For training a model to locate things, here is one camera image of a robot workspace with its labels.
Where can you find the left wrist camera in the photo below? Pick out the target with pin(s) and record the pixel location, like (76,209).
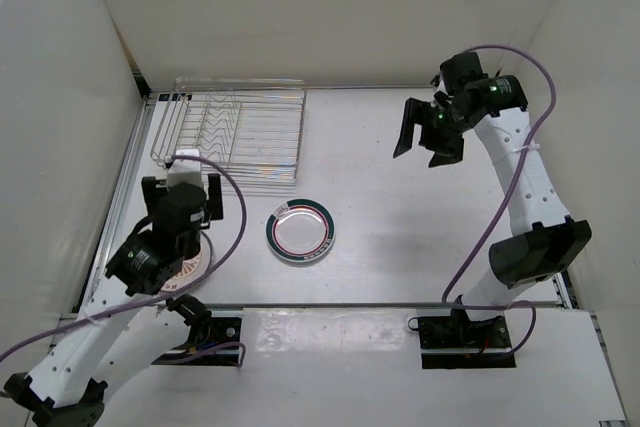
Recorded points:
(184,171)

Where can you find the green rimmed white plate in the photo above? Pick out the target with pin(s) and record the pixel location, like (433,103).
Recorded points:
(300,231)

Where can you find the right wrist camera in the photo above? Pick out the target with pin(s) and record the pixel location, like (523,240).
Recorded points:
(456,72)

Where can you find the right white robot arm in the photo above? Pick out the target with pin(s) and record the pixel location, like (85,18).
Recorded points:
(545,239)

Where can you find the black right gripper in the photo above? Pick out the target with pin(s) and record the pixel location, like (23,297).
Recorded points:
(445,152)

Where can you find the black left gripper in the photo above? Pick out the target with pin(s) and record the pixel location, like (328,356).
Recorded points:
(213,209)

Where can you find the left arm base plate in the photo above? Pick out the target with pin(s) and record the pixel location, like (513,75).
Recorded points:
(218,345)

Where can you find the aluminium frame rail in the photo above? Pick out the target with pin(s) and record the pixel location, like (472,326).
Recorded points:
(120,193)

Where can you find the white foam front board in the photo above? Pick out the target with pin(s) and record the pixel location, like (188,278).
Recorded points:
(349,367)

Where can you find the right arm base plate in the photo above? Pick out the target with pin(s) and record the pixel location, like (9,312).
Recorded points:
(453,343)

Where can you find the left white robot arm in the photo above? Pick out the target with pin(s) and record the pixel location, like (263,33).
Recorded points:
(129,322)

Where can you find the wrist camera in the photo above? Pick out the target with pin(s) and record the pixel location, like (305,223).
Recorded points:
(456,72)
(184,171)

